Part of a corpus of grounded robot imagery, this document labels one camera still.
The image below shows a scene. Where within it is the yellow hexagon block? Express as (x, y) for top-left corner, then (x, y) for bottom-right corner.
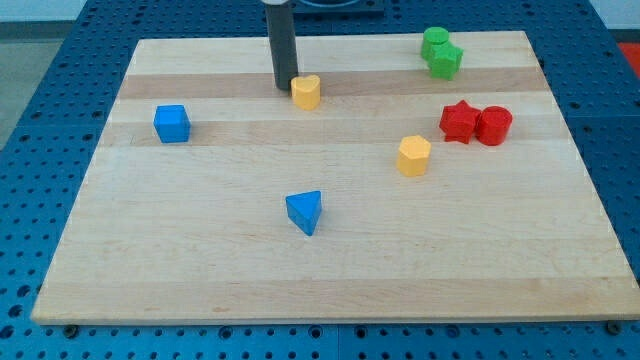
(396, 135), (431, 177)

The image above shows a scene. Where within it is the blue triangle block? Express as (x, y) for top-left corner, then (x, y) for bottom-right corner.
(285, 190), (322, 236)

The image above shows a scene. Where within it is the yellow heart block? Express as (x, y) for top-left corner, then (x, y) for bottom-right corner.
(290, 74), (321, 111)

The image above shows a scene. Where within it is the light wooden board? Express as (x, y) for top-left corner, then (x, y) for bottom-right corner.
(31, 31), (639, 325)

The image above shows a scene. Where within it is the red star block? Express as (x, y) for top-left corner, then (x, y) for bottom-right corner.
(439, 100), (481, 144)

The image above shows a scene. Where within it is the blue cube block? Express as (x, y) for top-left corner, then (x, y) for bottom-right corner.
(153, 104), (191, 143)

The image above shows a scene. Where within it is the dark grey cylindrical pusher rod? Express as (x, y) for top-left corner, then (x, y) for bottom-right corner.
(262, 0), (298, 91)

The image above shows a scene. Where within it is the green star block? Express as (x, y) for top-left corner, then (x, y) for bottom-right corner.
(428, 41), (464, 80)

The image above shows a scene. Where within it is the green cylinder block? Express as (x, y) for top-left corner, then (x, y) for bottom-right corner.
(421, 26), (449, 61)

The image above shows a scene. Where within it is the red cylinder block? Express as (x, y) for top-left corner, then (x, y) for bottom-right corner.
(475, 106), (513, 146)

